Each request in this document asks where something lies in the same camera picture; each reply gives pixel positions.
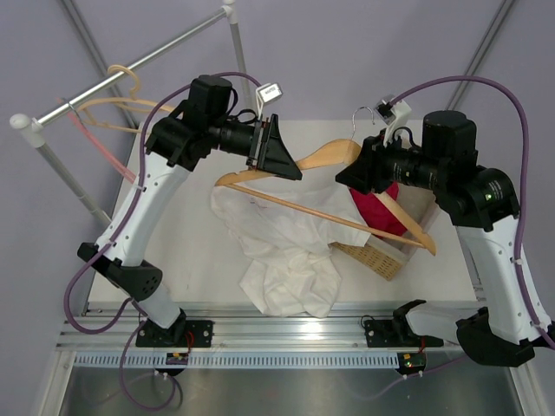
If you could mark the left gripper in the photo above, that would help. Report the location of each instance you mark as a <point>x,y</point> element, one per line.
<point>268,152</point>

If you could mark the white cable duct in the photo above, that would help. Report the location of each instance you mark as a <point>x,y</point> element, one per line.
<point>262,360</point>

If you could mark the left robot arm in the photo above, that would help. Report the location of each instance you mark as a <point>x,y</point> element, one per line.
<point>201,123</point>

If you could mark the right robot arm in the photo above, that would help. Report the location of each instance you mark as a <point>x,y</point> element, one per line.
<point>483,207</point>

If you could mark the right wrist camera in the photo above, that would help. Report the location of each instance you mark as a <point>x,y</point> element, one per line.
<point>394,114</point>

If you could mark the wicker basket with liner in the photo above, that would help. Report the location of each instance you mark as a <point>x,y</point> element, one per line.
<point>416,210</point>

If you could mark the white printed t shirt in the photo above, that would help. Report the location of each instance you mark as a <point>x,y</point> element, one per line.
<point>291,271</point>

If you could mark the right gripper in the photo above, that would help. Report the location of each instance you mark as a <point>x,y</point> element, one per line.
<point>370,165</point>

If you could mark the pink hanger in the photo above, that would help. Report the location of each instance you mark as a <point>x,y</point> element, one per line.
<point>82,117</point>

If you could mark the clothes rack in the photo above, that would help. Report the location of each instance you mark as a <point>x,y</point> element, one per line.
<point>31,129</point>

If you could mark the light wooden hanger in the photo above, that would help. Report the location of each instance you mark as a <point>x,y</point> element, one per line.
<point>132,103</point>

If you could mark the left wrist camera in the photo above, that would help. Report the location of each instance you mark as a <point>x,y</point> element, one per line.
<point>265,95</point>

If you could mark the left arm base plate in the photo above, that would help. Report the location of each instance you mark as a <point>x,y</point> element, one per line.
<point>183,334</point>

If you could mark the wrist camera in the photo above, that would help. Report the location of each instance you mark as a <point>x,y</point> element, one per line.
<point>394,114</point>
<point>265,95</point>

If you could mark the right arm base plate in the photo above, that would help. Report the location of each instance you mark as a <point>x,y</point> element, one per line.
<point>388,334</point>

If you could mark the pink cloth in basket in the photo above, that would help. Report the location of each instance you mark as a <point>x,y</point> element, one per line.
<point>375,214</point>

